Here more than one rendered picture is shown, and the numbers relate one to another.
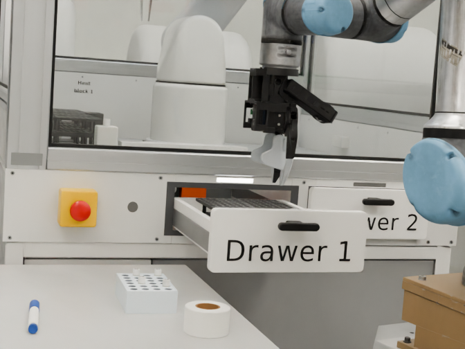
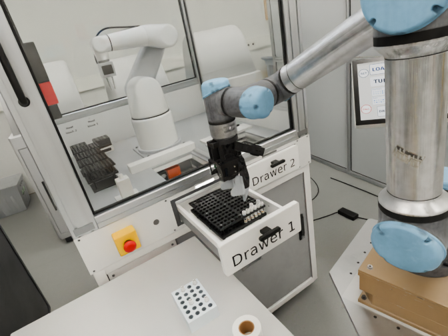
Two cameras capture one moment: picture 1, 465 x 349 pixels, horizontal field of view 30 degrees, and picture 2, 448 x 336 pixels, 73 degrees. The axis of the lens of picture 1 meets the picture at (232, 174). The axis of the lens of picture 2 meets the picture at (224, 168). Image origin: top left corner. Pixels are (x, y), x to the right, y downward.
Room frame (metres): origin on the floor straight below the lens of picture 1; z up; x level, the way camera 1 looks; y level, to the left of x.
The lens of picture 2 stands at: (0.81, 0.08, 1.45)
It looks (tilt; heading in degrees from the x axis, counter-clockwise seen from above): 25 degrees down; 350
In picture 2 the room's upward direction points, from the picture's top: 12 degrees counter-clockwise
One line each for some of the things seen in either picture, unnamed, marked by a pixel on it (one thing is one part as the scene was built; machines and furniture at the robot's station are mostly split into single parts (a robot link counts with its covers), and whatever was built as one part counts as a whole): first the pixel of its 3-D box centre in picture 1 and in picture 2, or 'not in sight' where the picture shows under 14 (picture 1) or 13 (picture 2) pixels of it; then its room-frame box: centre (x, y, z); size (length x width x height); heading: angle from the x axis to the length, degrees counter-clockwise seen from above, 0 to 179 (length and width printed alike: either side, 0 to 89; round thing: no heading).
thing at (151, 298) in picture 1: (145, 292); (194, 303); (1.44, 0.13, 0.78); 0.12 x 0.08 x 0.04; 16
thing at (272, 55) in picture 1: (280, 57); (223, 129); (1.60, -0.07, 1.19); 0.08 x 0.08 x 0.05
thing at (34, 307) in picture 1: (33, 316); not in sight; (1.29, 0.29, 0.77); 0.14 x 0.02 x 0.02; 12
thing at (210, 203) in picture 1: (252, 223); (226, 211); (1.70, -0.05, 0.87); 0.22 x 0.18 x 0.06; 18
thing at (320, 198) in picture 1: (369, 213); (272, 167); (1.91, -0.31, 0.87); 0.29 x 0.02 x 0.11; 108
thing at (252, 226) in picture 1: (289, 240); (263, 236); (1.51, -0.11, 0.87); 0.29 x 0.02 x 0.11; 108
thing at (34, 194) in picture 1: (193, 181); (170, 162); (2.28, 0.10, 0.87); 1.02 x 0.95 x 0.14; 108
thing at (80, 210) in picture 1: (79, 210); (129, 245); (1.66, 0.29, 0.88); 0.04 x 0.03 x 0.04; 108
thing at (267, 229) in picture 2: (296, 225); (267, 231); (1.48, -0.12, 0.91); 0.07 x 0.04 x 0.01; 108
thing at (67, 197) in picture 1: (77, 208); (127, 241); (1.69, 0.30, 0.88); 0.07 x 0.05 x 0.07; 108
